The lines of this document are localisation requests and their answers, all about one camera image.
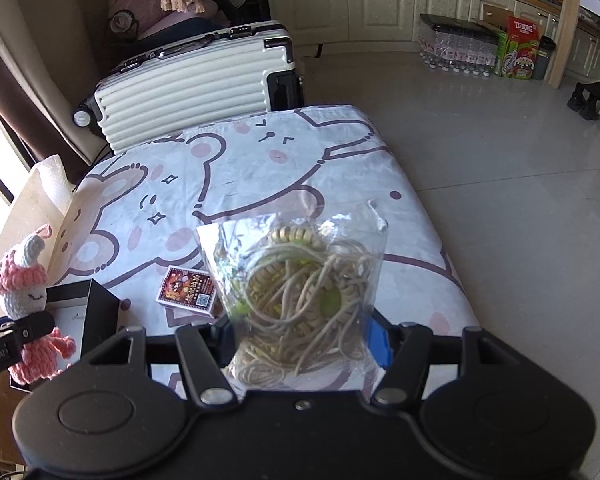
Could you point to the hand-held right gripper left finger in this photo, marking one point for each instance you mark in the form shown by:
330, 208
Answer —
202, 360

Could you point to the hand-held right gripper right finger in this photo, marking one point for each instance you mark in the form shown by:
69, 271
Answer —
380, 342

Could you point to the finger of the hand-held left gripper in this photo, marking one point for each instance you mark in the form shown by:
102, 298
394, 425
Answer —
35, 327

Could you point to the pink crochet doll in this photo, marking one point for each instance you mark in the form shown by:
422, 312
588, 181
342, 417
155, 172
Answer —
22, 285

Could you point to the black cardboard box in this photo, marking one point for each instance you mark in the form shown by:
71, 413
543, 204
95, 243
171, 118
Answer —
97, 320

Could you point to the playing card deck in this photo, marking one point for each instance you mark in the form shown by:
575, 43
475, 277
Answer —
186, 291

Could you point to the bag of rubber bands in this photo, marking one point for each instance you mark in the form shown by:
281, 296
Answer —
290, 285

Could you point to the white paper towel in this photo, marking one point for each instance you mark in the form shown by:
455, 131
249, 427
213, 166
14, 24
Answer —
52, 180

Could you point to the printed bear blanket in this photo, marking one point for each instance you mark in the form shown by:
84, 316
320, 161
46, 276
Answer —
280, 170

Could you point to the brown curtain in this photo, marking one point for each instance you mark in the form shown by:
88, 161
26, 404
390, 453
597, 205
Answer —
15, 75

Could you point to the white ribbed suitcase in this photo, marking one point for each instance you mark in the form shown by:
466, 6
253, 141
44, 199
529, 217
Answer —
190, 90

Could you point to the pack of water bottles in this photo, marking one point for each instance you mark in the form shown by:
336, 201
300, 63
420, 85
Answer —
457, 47

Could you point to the red and green carton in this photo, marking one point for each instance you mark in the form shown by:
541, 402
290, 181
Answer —
520, 52

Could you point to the dark trash bin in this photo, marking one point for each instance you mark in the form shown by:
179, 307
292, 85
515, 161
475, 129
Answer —
544, 57

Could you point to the cream kitchen cabinets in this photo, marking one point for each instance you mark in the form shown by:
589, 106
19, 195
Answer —
380, 5

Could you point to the pink clothing pile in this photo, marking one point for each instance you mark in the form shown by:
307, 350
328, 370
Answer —
150, 5

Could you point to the open brown carton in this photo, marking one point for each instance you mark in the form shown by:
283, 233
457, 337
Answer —
497, 17

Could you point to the wooden post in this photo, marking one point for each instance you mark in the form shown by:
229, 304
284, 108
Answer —
565, 35

